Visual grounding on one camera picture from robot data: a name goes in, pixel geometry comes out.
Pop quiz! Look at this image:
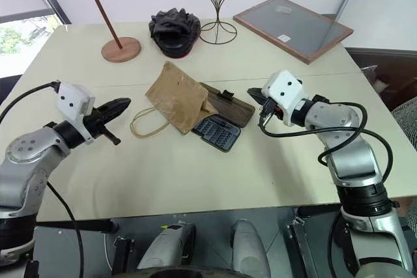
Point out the black-white patterned fabric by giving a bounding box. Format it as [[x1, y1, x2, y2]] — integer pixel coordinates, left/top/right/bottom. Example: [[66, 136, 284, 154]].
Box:
[[390, 96, 417, 149]]

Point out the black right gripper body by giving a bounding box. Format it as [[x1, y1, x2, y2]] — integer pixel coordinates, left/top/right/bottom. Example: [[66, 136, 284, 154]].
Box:
[[258, 96, 283, 128]]

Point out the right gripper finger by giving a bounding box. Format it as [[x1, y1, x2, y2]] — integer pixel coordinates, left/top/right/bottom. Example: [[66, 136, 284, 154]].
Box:
[[246, 87, 267, 100], [247, 90, 267, 109]]

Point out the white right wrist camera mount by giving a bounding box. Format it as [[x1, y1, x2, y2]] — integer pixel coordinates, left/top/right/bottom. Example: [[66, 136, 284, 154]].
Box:
[[261, 70, 310, 127]]

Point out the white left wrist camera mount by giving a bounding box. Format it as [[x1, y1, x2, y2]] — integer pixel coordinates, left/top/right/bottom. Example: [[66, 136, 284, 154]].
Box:
[[54, 80, 96, 146]]

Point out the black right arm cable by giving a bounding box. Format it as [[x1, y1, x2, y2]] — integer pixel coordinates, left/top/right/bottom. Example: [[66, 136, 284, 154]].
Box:
[[259, 102, 394, 184]]

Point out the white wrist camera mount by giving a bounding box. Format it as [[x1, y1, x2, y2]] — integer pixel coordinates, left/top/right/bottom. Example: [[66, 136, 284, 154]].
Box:
[[261, 70, 310, 127], [54, 80, 96, 146]]

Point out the silver rounded robot leg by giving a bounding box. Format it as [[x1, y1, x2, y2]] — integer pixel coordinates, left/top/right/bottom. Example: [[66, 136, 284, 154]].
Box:
[[229, 219, 272, 278], [136, 220, 197, 273]]

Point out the dark wire hat stand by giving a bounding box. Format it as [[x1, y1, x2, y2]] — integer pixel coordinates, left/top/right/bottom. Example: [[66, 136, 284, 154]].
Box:
[[192, 0, 240, 45]]

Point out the brown paper bag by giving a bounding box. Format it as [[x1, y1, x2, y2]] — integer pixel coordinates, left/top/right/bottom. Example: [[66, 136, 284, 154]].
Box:
[[130, 61, 219, 139]]

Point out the black crumpled hat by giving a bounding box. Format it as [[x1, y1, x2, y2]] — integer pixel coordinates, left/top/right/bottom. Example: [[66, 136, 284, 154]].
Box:
[[148, 7, 202, 59]]

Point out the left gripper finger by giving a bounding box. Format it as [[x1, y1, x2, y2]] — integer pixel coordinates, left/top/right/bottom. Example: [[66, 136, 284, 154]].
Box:
[[99, 105, 127, 122], [96, 97, 132, 113]]

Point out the dark brown chair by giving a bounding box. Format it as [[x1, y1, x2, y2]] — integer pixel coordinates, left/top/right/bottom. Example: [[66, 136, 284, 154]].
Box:
[[344, 46, 417, 113]]

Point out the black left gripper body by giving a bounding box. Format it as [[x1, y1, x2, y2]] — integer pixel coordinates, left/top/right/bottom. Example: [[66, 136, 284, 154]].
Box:
[[82, 107, 122, 146]]

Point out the brown case with calculator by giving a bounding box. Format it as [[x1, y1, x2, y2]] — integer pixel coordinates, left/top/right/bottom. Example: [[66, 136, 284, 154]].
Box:
[[191, 82, 256, 154]]

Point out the wood-framed grey board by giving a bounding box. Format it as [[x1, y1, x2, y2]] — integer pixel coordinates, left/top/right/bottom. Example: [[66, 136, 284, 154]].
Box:
[[233, 0, 355, 66]]

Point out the brown wooden hat stand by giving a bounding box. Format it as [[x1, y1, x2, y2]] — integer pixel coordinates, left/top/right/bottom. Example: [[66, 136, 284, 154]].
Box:
[[66, 0, 143, 64]]

